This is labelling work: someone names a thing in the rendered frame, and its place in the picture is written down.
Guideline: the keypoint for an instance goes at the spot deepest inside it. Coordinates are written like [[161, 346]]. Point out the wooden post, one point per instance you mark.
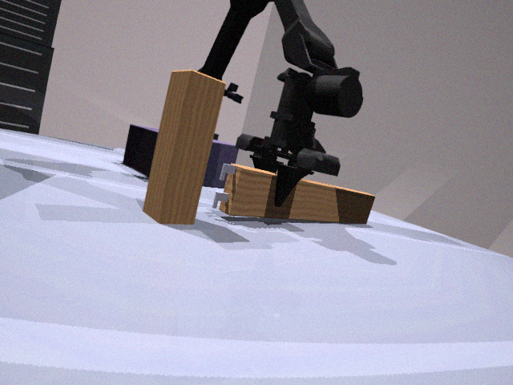
[[183, 144]]

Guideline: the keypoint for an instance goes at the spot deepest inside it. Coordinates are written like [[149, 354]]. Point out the wooden rail with steel hooks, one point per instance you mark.
[[250, 192]]

